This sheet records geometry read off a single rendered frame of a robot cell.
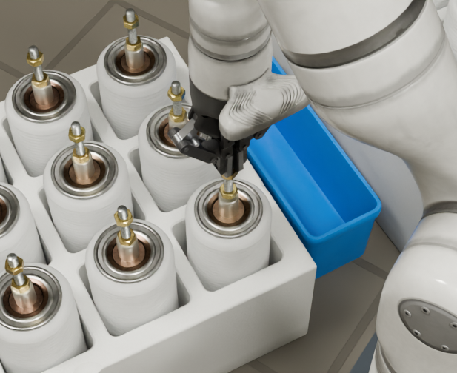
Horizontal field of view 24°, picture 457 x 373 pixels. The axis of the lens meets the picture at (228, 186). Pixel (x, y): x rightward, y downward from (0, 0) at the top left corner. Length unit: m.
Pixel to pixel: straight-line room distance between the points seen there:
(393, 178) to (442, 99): 0.72
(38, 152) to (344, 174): 0.39
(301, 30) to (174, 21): 1.09
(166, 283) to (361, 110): 0.57
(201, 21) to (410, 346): 0.31
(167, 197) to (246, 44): 0.41
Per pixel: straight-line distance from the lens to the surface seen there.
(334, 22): 0.59
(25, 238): 1.21
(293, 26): 0.60
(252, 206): 1.18
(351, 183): 1.40
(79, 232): 1.24
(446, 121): 0.66
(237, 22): 0.89
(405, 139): 0.66
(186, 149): 1.01
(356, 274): 1.44
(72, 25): 1.69
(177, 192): 1.26
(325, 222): 1.47
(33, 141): 1.28
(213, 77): 0.94
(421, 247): 0.75
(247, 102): 0.93
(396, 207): 1.40
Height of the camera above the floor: 1.26
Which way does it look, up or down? 57 degrees down
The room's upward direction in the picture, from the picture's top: straight up
